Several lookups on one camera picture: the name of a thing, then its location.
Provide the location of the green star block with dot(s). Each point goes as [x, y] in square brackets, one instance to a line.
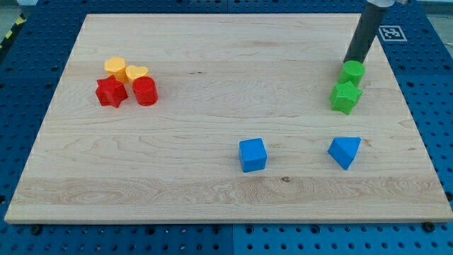
[344, 97]

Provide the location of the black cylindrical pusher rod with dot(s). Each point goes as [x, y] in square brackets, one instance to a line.
[365, 32]

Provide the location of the red star block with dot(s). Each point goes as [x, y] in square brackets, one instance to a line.
[111, 92]

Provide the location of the blue triangle block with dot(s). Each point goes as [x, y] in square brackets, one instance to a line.
[344, 150]

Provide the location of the grey robot arm end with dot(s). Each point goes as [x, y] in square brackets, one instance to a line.
[387, 3]

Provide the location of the green cylinder block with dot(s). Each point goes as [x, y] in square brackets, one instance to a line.
[352, 71]

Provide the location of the wooden board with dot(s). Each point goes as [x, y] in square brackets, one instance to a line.
[222, 79]

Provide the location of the yellow pentagon block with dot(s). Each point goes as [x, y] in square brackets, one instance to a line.
[116, 66]

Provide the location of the red cylinder block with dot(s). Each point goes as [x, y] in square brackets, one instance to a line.
[145, 91]

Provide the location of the blue cube block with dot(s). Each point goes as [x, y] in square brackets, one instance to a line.
[252, 155]

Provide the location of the white fiducial marker tag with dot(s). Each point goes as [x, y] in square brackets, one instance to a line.
[392, 33]

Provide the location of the yellow heart block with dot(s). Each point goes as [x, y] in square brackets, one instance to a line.
[134, 72]

